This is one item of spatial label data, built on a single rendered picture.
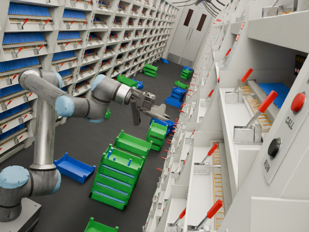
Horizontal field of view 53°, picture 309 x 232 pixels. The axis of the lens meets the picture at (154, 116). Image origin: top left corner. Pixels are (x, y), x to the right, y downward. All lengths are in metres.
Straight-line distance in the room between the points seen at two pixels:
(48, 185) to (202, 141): 1.18
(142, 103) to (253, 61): 0.61
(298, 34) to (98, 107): 1.12
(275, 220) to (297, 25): 0.25
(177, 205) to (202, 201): 0.34
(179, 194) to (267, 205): 0.82
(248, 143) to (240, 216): 0.19
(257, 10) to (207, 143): 0.41
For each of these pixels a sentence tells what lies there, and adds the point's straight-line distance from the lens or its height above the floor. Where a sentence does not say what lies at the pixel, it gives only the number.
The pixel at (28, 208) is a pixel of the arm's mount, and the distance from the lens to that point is 2.09.
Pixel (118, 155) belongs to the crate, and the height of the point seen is 0.33.
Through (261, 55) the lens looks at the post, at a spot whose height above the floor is 1.47.
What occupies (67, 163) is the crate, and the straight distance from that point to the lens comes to 2.87.
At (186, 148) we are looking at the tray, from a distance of 1.46.
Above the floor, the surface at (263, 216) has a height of 1.38.
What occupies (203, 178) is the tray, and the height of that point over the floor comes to 1.16.
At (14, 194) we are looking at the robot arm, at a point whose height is 0.34.
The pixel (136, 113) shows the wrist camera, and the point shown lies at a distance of 1.40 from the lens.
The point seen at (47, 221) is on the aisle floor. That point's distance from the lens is 2.26.
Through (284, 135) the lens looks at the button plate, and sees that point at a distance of 0.28.
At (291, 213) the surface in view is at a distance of 0.26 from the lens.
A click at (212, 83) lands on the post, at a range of 1.64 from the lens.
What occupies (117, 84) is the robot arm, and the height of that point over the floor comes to 1.13.
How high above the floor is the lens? 1.49
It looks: 18 degrees down
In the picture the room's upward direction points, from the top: 20 degrees clockwise
